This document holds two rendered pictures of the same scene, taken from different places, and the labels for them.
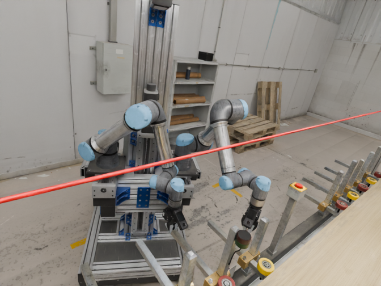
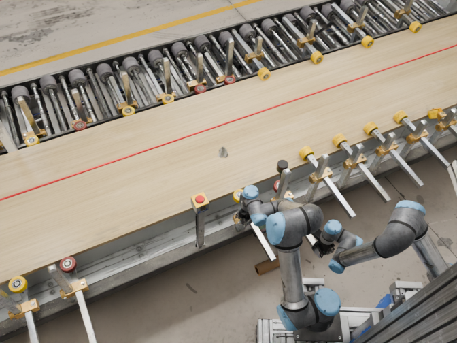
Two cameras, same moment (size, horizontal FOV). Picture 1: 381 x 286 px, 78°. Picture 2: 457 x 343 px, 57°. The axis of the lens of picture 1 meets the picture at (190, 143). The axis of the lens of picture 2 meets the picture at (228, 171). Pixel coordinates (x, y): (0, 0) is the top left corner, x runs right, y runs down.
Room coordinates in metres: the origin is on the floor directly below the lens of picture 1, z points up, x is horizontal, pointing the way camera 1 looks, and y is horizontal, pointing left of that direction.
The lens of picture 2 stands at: (2.12, -0.30, 2.99)
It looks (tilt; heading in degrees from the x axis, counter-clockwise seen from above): 56 degrees down; 192
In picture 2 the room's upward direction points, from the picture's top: 5 degrees clockwise
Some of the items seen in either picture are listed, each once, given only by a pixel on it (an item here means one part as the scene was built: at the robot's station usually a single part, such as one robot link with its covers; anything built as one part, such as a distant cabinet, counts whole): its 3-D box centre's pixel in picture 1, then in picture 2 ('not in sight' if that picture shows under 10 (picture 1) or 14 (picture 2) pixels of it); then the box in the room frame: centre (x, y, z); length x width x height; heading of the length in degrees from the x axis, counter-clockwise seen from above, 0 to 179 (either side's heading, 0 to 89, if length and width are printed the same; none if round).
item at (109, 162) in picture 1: (107, 156); not in sight; (1.33, 0.52, 1.09); 0.15 x 0.15 x 0.10
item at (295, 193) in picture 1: (296, 192); (200, 203); (1.14, -0.63, 1.18); 0.07 x 0.07 x 0.08; 42
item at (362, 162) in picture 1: (351, 181); not in sight; (1.97, -1.55, 0.88); 0.04 x 0.04 x 0.48; 42
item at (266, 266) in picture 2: not in sight; (274, 262); (0.82, -0.15, 0.04); 0.30 x 0.08 x 0.08; 132
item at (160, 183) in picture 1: (161, 182); (348, 243); (1.09, 0.12, 1.12); 0.11 x 0.11 x 0.08; 74
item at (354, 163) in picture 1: (343, 184); (10, 304); (1.80, -1.37, 0.93); 0.04 x 0.04 x 0.48; 42
